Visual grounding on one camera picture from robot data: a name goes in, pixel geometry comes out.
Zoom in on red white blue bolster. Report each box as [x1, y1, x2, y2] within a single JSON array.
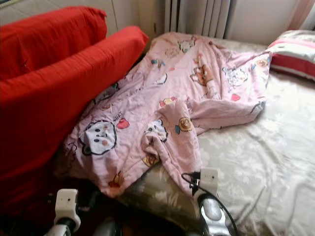
[[266, 29, 315, 82]]

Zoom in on grey pleated curtain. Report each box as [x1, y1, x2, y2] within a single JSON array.
[[165, 0, 232, 40]]

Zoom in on red sofa back cushion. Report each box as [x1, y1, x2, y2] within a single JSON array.
[[0, 6, 108, 79]]

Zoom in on pink cartoon print blanket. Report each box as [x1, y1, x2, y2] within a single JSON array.
[[64, 32, 272, 197]]

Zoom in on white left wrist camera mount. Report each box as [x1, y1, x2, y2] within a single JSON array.
[[55, 189, 79, 219]]

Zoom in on pink sheer curtain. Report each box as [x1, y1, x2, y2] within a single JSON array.
[[288, 0, 315, 31]]

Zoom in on bed with beige floral sheet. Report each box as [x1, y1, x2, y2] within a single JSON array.
[[54, 37, 315, 236]]

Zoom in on long red sofa cushion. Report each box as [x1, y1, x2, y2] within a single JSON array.
[[0, 26, 149, 217]]

